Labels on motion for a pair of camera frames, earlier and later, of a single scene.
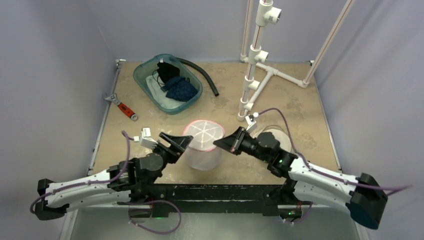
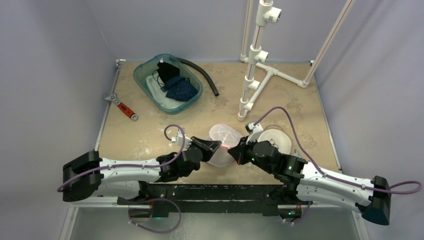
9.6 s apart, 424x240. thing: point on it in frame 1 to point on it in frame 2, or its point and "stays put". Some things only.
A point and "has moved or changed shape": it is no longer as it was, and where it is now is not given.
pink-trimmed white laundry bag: (202, 154) has moved or changed shape
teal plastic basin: (145, 68) stays put
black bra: (167, 71) stays put
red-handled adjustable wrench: (126, 110) stays put
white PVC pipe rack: (268, 14) stays put
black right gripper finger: (231, 142) to (236, 153)
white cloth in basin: (155, 82) stays put
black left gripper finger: (171, 141) to (211, 146)
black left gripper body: (170, 154) to (206, 154)
